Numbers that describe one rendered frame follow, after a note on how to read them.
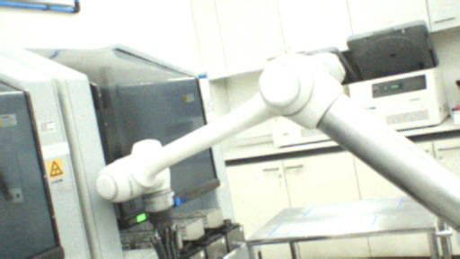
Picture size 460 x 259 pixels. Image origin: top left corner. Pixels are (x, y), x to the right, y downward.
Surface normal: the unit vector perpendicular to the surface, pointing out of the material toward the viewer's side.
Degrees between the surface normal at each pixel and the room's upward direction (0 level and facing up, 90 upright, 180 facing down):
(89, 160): 90
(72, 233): 90
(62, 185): 90
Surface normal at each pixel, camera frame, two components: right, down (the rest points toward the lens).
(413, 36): -0.12, 0.86
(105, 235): 0.87, -0.14
